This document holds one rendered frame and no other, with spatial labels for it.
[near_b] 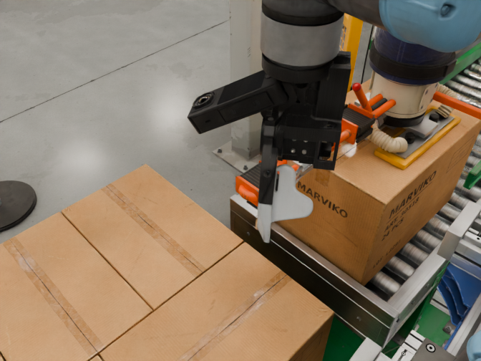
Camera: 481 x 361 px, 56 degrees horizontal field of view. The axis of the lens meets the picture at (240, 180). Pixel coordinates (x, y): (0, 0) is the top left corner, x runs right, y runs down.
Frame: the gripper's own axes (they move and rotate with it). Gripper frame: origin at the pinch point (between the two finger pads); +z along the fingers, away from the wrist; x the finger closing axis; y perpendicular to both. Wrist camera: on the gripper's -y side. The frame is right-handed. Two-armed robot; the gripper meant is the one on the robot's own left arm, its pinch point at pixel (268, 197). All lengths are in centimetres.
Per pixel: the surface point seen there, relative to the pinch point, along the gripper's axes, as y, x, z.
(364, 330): 30, 40, 94
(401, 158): 32, 64, 42
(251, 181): -6.8, 33.1, 28.3
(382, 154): 27, 66, 42
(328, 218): 14, 57, 62
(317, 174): 9, 61, 48
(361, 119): 18, 63, 29
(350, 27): 17, 142, 38
